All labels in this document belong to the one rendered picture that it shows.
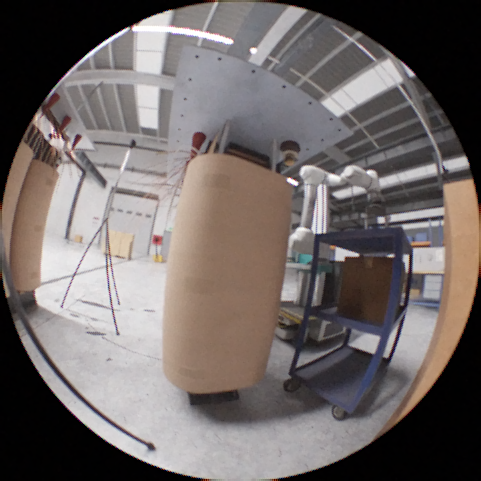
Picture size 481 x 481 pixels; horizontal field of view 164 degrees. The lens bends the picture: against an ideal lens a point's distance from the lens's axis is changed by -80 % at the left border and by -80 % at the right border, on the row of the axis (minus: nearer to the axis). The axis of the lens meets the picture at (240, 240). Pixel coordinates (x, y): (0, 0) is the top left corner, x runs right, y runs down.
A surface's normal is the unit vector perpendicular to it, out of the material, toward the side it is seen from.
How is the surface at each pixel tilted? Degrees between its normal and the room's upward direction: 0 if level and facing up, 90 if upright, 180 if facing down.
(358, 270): 90
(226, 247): 90
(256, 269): 90
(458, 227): 90
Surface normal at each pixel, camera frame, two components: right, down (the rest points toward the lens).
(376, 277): -0.89, -0.18
